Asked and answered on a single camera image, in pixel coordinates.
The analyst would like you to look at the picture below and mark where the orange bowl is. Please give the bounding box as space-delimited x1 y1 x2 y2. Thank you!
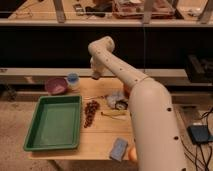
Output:
123 84 130 98

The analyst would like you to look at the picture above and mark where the bunch of dark grapes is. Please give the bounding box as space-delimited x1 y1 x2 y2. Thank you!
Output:
84 100 100 128

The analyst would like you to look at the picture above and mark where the orange fruit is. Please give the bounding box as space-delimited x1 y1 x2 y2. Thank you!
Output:
128 147 137 163

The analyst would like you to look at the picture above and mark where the blue sponge block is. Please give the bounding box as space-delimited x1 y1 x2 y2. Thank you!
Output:
109 138 128 162

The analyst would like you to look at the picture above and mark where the green plastic tray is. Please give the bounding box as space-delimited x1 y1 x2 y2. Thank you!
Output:
23 95 82 152

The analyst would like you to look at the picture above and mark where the black power box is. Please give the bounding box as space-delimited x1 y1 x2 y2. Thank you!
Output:
187 125 213 144

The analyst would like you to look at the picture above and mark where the crumpled clear plastic bag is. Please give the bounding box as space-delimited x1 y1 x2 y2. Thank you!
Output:
106 91 128 108

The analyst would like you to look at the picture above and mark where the wooden table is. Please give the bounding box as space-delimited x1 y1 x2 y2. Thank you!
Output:
29 78 134 160

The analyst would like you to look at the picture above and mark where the black floor cable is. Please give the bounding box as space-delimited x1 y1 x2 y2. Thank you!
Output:
179 106 213 171

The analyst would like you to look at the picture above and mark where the yellow banana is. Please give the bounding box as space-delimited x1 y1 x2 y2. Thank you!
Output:
101 110 126 117

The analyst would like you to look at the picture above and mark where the purple bowl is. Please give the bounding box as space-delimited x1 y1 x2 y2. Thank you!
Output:
45 78 68 95

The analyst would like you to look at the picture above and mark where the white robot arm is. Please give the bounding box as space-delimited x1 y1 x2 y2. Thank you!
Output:
88 36 188 171

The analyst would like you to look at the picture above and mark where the blue lidded plastic cup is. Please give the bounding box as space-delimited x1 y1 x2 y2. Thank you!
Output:
67 73 79 90

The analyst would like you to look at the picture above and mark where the red tray on shelf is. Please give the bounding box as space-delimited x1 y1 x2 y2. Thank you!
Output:
112 0 175 19

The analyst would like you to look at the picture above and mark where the round black tape roll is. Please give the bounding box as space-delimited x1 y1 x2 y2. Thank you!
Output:
115 101 128 110

